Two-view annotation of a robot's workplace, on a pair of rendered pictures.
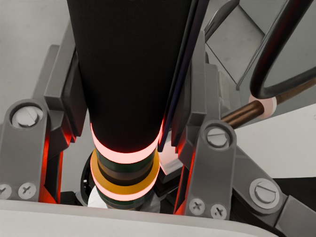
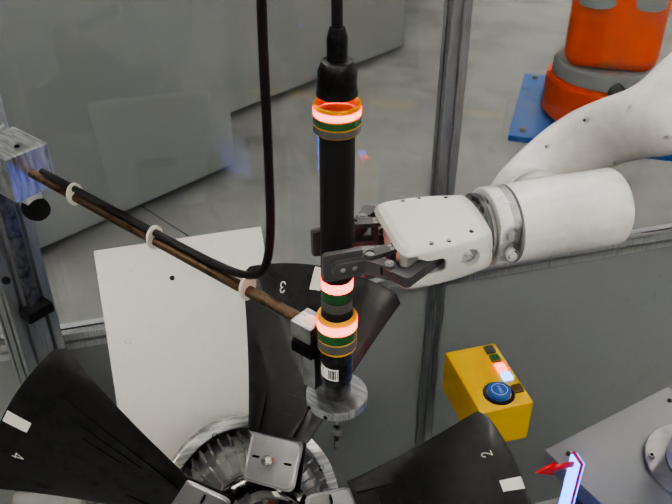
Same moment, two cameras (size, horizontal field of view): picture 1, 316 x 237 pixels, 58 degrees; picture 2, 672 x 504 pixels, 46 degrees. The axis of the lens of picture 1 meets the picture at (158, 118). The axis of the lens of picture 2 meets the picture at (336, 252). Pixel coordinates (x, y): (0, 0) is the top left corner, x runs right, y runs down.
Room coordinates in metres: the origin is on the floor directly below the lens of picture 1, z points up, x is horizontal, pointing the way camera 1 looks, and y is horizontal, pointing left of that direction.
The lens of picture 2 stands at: (0.17, 0.66, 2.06)
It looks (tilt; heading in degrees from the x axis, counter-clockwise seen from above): 35 degrees down; 261
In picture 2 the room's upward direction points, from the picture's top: straight up
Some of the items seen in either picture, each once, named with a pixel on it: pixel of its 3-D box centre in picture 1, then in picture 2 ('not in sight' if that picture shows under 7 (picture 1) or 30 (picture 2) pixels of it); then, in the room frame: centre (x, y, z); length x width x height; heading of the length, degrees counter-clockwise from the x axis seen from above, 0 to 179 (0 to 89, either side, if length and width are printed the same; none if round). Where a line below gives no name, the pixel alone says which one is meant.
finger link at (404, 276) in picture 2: not in sight; (415, 260); (-0.01, 0.04, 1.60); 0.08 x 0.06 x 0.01; 66
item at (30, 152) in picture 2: not in sight; (12, 162); (0.48, -0.45, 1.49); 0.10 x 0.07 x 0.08; 132
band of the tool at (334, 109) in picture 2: not in sight; (337, 117); (0.07, 0.01, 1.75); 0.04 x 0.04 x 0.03
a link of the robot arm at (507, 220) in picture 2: not in sight; (493, 227); (-0.10, 0.00, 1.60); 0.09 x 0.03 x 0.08; 97
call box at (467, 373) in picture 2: not in sight; (485, 396); (-0.26, -0.32, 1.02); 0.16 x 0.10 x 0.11; 97
